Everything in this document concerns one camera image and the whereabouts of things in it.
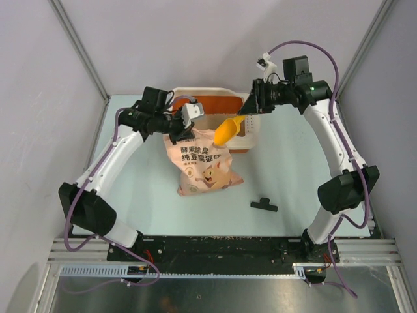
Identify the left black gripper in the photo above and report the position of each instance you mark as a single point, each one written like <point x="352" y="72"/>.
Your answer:
<point x="182" y="134"/>

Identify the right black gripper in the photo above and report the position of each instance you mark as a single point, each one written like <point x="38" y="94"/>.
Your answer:
<point x="251" y="105"/>

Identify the white orange litter box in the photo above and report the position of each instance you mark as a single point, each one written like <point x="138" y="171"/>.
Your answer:
<point x="220" y="104"/>

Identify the yellow plastic scoop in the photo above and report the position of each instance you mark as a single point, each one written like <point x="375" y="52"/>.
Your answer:
<point x="228" y="129"/>

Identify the pink cat litter bag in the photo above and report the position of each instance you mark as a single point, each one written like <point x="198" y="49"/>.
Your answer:
<point x="204" y="167"/>

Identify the black bag clip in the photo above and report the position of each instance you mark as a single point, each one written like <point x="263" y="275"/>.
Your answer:
<point x="264" y="204"/>

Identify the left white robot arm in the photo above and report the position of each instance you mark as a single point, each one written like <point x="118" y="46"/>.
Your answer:
<point x="84" y="202"/>

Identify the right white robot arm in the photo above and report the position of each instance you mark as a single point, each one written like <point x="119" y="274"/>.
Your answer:
<point x="346" y="195"/>

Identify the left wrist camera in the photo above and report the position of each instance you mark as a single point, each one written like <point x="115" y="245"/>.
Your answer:
<point x="191" y="112"/>

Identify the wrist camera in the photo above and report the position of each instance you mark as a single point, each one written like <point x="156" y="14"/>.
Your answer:
<point x="266" y="65"/>
<point x="191" y="112"/>

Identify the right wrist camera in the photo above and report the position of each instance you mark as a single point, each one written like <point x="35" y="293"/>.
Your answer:
<point x="266" y="65"/>

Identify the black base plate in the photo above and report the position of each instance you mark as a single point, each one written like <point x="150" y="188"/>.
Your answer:
<point x="231" y="255"/>

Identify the grey cable duct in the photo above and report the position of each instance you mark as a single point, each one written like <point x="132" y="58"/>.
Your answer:
<point x="104" y="270"/>

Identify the aluminium frame rail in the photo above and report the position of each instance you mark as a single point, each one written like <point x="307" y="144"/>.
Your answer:
<point x="352" y="252"/>

